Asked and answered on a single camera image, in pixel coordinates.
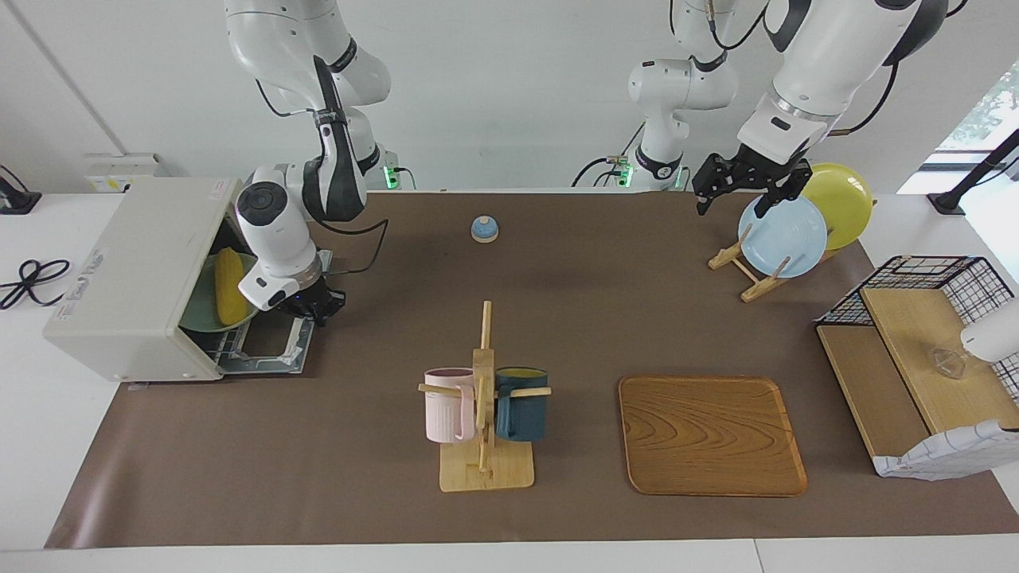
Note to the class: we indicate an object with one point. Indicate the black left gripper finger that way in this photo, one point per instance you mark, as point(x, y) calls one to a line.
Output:
point(708, 177)
point(786, 189)

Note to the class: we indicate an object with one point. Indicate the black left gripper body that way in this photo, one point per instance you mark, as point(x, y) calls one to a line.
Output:
point(752, 169)

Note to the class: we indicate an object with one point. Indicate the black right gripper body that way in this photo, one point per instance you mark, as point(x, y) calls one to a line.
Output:
point(314, 298)

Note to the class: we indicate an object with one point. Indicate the glass oven door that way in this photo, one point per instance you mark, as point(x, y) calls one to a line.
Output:
point(271, 342)

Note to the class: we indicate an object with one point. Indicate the yellow corn cob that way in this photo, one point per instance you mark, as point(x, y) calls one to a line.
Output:
point(229, 286)

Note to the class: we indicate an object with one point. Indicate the pale green plate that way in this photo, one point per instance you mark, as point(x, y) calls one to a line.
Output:
point(199, 306)

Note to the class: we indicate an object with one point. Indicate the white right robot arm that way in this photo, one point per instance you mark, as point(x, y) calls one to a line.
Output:
point(275, 223)

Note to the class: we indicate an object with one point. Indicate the white toaster oven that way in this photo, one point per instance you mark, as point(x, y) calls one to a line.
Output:
point(135, 270)

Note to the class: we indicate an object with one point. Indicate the brown table mat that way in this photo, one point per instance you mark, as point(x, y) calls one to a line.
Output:
point(358, 334)

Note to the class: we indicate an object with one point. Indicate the light blue plate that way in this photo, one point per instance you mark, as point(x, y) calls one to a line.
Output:
point(784, 239)

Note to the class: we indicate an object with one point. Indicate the yellow plate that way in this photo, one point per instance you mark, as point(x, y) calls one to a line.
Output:
point(848, 203)

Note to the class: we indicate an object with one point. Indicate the wooden plate rack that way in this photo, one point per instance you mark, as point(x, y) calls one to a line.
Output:
point(756, 285)

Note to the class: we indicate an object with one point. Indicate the pink mug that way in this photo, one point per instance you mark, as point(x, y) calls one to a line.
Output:
point(446, 410)

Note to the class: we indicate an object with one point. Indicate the small blue bell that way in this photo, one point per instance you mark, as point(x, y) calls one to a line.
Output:
point(485, 230)

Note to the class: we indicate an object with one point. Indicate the black angled stand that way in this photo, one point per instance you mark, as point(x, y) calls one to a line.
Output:
point(979, 171)

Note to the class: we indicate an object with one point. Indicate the wide wooden shelf board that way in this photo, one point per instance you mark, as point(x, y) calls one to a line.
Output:
point(915, 342)

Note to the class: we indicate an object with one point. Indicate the window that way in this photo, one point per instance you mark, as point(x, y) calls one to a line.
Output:
point(987, 111)

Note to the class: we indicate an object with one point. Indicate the narrow wooden shelf board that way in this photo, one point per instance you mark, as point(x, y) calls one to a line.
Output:
point(872, 390)

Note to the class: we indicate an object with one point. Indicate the dark blue mug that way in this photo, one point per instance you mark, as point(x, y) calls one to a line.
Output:
point(521, 410)

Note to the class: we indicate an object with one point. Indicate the wooden mug tree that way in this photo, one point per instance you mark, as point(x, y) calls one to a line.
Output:
point(484, 469)

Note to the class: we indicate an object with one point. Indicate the clear glass cup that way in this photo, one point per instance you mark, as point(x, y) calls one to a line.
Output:
point(949, 363)

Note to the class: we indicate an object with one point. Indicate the white cylindrical object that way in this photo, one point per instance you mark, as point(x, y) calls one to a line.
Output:
point(995, 334)

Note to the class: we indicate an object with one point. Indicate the brown wooden tray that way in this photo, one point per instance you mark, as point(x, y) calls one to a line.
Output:
point(708, 438)

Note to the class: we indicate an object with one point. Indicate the white checked cloth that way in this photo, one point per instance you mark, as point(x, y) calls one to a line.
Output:
point(947, 454)

